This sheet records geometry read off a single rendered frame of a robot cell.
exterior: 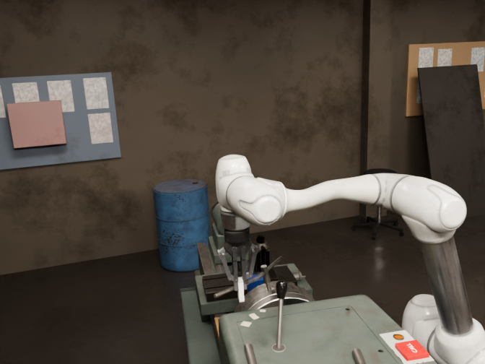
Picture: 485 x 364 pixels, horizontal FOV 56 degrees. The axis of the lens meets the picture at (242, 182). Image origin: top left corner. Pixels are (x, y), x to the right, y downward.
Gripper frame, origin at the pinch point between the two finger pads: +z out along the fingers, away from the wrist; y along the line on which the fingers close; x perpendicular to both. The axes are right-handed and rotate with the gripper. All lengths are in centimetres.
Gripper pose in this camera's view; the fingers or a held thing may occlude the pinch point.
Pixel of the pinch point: (240, 289)
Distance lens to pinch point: 143.6
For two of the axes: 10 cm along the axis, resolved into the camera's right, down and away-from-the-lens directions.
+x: 1.9, 2.4, -9.5
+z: 0.5, 9.7, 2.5
